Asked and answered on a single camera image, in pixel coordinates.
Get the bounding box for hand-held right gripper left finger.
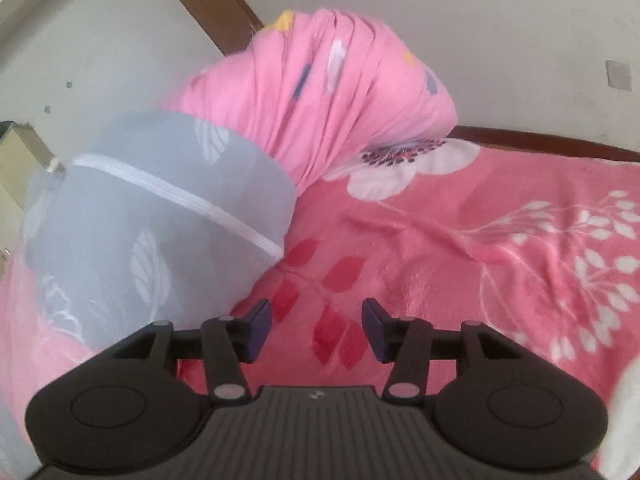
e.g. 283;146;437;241
112;299;273;403

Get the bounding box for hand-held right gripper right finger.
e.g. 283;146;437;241
362;298;506;403

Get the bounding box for pink fleece flower blanket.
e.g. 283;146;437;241
177;137;640;480

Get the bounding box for pink grey floral quilt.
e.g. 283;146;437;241
0;110;296;480

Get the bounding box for beige cabinet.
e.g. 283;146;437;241
0;121;66;261

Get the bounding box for brown wooden bed frame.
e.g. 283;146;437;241
447;125;640;163

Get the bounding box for white wall socket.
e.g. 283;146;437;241
605;60;633;92

